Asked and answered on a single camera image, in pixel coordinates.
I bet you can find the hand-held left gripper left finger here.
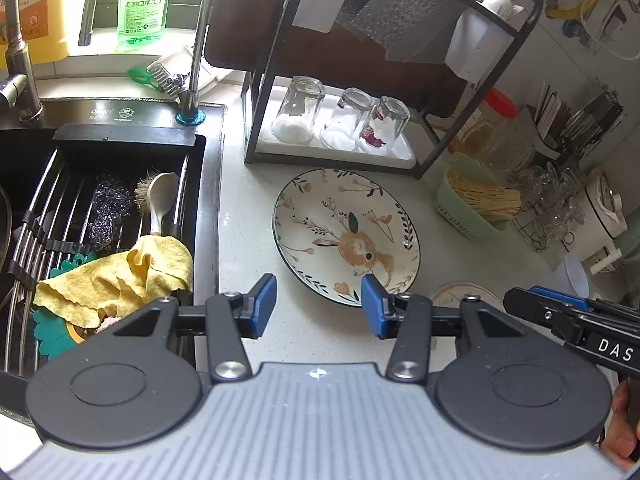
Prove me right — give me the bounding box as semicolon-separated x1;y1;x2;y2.
112;273;278;382

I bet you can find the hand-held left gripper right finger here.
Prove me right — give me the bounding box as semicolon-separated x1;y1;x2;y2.
360;274;527;382

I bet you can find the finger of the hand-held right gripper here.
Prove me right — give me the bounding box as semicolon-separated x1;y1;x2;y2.
502;287;581;342
529;285;602;312

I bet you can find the white bowl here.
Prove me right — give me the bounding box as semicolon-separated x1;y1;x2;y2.
429;280;506;312

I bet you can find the floral rabbit plate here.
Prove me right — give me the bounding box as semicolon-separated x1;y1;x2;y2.
272;169;421;308

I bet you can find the person's right hand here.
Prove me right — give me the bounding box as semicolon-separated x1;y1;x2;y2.
597;377;640;472

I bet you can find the translucent plastic cup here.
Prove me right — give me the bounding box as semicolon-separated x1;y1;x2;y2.
564;254;591;301

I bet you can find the white electric pot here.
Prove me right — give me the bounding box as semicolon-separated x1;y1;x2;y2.
575;167;629;276

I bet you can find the group of glass cups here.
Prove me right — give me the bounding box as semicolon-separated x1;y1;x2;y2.
515;161;586;241

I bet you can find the bamboo pot brush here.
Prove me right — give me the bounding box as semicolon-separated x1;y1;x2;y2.
447;167;523;222

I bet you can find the green plastic basket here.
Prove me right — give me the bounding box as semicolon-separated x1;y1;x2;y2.
434;152;523;241

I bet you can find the yellow dish cloth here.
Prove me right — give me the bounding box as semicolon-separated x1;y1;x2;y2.
34;235;195;328

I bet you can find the black kitchen sink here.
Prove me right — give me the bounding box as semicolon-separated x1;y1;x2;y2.
0;97;228;411

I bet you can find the clear glass dish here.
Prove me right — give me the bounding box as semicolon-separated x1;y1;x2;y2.
472;122;537;177

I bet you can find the black metal rack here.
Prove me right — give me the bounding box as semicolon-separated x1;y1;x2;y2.
242;0;546;180

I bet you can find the white ceramic spoon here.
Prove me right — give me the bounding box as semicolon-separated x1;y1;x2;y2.
147;172;181;237

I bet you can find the white rack tray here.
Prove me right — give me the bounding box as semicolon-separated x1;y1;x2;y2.
257;85;417;170

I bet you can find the bristle dish brush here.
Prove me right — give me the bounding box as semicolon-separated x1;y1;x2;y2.
132;170;166;212

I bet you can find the steel wool scrubber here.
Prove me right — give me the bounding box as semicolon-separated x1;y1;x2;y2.
87;172;135;252

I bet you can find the clear drinking glass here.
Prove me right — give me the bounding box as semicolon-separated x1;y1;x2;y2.
271;76;326;143
321;88;373;151
357;96;411;155

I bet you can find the glass jar red lid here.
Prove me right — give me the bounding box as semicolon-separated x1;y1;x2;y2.
460;89;521;171

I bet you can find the teal silicone mat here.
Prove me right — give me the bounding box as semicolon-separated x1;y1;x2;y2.
32;252;101;362

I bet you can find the white soap tray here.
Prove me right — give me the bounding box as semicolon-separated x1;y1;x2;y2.
160;45;228;92

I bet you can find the steel sink drain rack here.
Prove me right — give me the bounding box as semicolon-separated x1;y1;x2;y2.
0;150;191;376

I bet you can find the dark brown cutting board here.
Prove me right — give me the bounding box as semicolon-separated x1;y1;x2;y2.
205;0;471;111

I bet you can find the white utensil holder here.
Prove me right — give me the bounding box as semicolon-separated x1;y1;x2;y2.
445;7;516;83

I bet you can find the chrome gooseneck faucet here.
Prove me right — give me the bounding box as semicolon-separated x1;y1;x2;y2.
77;0;221;128

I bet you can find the white cup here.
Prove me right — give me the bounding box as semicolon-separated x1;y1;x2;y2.
480;0;526;21

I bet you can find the grey textured cutting board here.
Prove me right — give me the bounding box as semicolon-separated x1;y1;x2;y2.
332;0;481;63

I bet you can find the green dish soap bottle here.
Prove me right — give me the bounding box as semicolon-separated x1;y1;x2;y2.
117;0;173;53

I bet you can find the orange detergent bottle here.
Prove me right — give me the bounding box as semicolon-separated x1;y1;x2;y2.
0;0;71;72

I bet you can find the wire cup rack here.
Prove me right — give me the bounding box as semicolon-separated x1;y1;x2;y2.
512;200;576;253

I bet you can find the green handled brush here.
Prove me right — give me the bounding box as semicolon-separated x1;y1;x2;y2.
127;62;193;95

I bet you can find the white wall socket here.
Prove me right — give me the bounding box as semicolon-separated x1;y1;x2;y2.
600;0;634;44

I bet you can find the flexible hose faucet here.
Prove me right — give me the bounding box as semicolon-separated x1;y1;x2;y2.
0;0;45;123

